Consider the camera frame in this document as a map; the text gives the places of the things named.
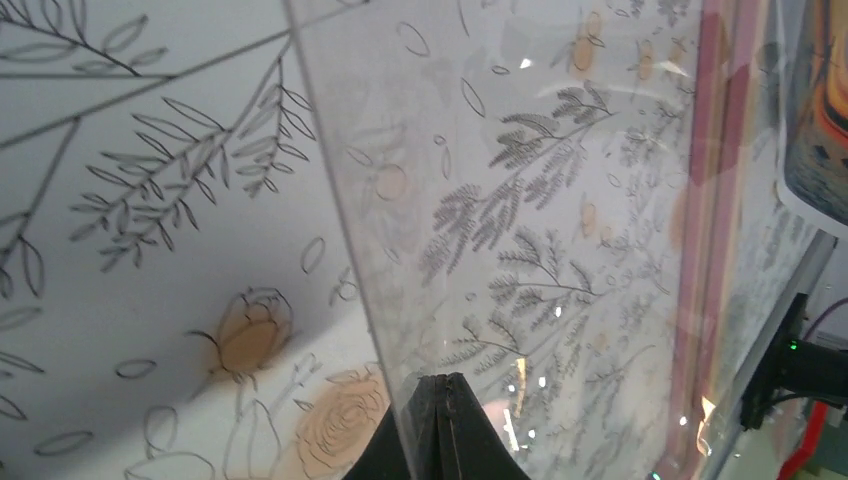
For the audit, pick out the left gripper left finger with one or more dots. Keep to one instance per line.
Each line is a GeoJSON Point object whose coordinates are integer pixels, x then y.
{"type": "Point", "coordinates": [406, 443]}

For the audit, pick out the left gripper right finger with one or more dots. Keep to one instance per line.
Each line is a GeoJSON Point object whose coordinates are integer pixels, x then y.
{"type": "Point", "coordinates": [473, 449]}

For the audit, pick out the pink photo frame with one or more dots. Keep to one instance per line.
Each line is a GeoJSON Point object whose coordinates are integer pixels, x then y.
{"type": "Point", "coordinates": [528, 191]}

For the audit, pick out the aluminium rail base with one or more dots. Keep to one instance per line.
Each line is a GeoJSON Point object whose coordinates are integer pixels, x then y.
{"type": "Point", "coordinates": [802, 446]}

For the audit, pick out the sunset photo print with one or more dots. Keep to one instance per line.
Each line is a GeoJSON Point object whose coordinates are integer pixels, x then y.
{"type": "Point", "coordinates": [812, 172]}

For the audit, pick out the floral table cloth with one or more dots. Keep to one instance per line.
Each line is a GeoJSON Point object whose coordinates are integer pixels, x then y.
{"type": "Point", "coordinates": [178, 300]}

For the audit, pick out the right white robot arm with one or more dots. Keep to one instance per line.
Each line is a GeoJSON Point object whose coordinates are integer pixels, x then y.
{"type": "Point", "coordinates": [794, 368]}

